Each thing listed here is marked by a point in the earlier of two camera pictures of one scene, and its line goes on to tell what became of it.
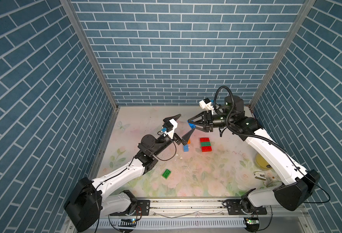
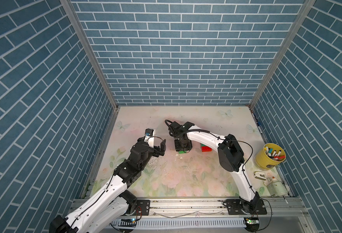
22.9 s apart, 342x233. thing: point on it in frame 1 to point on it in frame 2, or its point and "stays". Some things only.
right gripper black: (207, 119) to (187, 149)
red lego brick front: (206, 149) stays
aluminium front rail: (207, 208) stays
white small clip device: (260, 175) stays
